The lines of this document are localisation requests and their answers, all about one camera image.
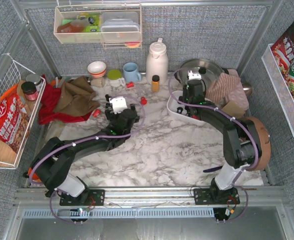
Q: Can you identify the silver lidded jar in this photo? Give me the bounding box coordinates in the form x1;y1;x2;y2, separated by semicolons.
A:
26;73;42;92

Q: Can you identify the steel ladle bowl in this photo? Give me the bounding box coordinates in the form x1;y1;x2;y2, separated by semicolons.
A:
242;82;253;97

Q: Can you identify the white thermos jug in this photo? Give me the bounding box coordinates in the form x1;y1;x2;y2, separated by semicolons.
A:
146;37;169;85

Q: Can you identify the purple cable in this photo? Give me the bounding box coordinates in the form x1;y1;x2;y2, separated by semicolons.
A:
168;67;260;223
28;94;146;223

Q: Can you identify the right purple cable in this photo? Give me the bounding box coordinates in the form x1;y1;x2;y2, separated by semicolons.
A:
168;67;260;223

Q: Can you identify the red capsule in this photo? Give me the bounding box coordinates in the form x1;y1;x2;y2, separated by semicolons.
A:
92;109;101;118
126;82;134;89
141;96;148;105

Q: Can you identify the green drink bottle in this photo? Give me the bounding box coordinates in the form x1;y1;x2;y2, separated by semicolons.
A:
77;13;101;33

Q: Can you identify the white wire basket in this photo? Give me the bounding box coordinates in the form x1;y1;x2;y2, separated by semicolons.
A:
0;53;46;170
261;43;294;137

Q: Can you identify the green lidded white cup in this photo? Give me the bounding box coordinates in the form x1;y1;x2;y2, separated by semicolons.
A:
107;69;126;88

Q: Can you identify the round wooden board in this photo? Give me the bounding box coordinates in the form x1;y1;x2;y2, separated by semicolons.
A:
243;116;271;171

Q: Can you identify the clear wall shelf bin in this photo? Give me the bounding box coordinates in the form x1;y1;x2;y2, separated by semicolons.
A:
53;3;142;48

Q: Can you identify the clear plastic food container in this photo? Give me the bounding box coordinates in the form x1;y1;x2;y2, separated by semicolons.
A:
100;11;140;43

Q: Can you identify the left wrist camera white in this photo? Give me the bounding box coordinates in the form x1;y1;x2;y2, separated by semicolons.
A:
109;96;127;114

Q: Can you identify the black capsule top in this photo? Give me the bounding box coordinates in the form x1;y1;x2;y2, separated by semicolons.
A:
105;94;111;101

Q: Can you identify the purple spatula handle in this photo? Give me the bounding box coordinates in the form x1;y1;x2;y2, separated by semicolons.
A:
203;165;223;173

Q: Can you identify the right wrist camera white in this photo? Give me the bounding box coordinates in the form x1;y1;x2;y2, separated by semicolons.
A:
187;70;202;81

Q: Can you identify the orange ball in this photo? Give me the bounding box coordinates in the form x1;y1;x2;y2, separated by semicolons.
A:
27;168;41;183

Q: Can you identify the pink striped towel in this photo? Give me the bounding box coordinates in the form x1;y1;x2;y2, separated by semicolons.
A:
206;73;241;104

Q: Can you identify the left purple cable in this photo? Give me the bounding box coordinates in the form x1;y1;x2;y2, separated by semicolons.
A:
28;94;146;223

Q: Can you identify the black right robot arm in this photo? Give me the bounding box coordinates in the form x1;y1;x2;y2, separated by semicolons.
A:
182;79;263;202

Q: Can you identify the pink silicone mould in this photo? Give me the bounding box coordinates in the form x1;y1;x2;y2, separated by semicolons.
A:
224;69;249;111

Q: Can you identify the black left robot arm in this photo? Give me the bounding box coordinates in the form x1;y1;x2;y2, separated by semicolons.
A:
29;104;140;205

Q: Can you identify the black capsule cluster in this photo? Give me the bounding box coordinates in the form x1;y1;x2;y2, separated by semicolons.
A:
177;107;183;114

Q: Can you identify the steel pot with glass lid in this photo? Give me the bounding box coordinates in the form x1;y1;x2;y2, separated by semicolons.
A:
174;58;229;90

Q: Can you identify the dark lidded sauce jar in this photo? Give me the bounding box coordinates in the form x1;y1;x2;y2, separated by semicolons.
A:
21;81;38;101

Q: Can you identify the white wire basket left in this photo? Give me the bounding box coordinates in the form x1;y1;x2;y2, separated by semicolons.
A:
0;53;46;170

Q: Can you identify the orange spice bottle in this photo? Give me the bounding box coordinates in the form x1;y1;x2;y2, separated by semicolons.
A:
151;75;160;93

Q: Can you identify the small beige pepper jar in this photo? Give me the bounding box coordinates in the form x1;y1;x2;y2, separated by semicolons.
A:
90;77;105;88

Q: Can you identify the brown cloth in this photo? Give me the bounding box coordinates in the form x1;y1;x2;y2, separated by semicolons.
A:
53;76;100;117

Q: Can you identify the white wire basket right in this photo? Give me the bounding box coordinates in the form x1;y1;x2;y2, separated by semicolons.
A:
261;43;294;137

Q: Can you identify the white plastic storage basket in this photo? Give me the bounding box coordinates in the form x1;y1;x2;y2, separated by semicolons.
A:
166;96;205;126

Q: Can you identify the red cloth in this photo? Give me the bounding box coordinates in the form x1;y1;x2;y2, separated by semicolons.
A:
38;84;94;125

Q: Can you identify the tan cardboard sheet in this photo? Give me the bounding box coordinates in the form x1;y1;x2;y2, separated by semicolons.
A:
222;100;245;119

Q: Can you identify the red snack bag left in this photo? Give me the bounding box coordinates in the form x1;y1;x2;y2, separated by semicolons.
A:
0;84;29;153

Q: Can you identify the blue mug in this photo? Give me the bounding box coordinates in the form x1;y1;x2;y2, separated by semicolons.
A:
123;62;142;83

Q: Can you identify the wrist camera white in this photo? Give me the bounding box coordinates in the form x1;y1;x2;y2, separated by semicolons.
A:
109;96;127;114
187;70;202;81

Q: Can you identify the white striped bowl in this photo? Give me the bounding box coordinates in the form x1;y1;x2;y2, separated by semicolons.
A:
87;61;106;78

